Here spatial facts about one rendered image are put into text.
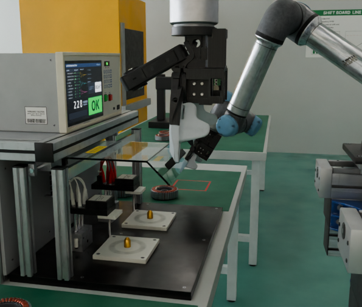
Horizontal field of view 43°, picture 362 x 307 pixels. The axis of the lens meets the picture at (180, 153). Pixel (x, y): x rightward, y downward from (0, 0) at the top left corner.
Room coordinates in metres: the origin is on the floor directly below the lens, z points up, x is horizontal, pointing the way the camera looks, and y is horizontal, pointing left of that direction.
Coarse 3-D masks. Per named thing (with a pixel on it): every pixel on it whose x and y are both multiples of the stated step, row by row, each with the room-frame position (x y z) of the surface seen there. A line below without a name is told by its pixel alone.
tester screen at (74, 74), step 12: (72, 72) 1.23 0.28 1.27; (84, 72) 1.31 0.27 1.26; (96, 72) 1.39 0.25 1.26; (72, 84) 1.23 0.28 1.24; (84, 84) 1.30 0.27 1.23; (72, 96) 1.23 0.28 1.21; (84, 96) 1.30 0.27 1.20; (72, 108) 1.22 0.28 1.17; (84, 108) 1.30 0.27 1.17; (72, 120) 1.22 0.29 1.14
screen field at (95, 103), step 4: (96, 96) 1.39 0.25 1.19; (100, 96) 1.42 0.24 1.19; (88, 100) 1.33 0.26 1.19; (92, 100) 1.36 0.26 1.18; (96, 100) 1.38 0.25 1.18; (100, 100) 1.42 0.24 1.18; (88, 104) 1.33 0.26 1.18; (92, 104) 1.36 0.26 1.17; (96, 104) 1.38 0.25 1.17; (100, 104) 1.42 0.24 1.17; (92, 108) 1.35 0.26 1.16; (96, 108) 1.38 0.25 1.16; (100, 108) 1.42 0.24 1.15; (92, 112) 1.35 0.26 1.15; (96, 112) 1.38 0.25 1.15
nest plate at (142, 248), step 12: (108, 240) 1.28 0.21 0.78; (120, 240) 1.28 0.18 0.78; (132, 240) 1.28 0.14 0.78; (144, 240) 1.28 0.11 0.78; (156, 240) 1.28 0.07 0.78; (96, 252) 1.19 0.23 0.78; (108, 252) 1.19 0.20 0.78; (120, 252) 1.19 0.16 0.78; (132, 252) 1.19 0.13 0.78; (144, 252) 1.19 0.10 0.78
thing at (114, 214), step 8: (88, 200) 1.22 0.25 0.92; (96, 200) 1.22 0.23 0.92; (104, 200) 1.22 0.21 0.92; (112, 200) 1.25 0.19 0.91; (72, 208) 1.23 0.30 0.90; (80, 208) 1.23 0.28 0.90; (88, 208) 1.22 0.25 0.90; (96, 208) 1.22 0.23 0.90; (104, 208) 1.21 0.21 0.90; (112, 208) 1.25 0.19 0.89; (80, 216) 1.28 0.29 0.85; (104, 216) 1.22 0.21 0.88; (112, 216) 1.21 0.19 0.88; (80, 224) 1.28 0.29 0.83
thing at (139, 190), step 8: (120, 176) 1.49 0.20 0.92; (128, 176) 1.49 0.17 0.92; (136, 176) 1.49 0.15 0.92; (96, 184) 1.48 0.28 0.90; (104, 184) 1.48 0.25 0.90; (112, 184) 1.47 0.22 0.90; (120, 184) 1.46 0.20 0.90; (128, 184) 1.45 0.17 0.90; (136, 184) 1.48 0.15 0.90; (104, 192) 1.48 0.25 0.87; (128, 192) 1.45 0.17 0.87; (136, 192) 1.45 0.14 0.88
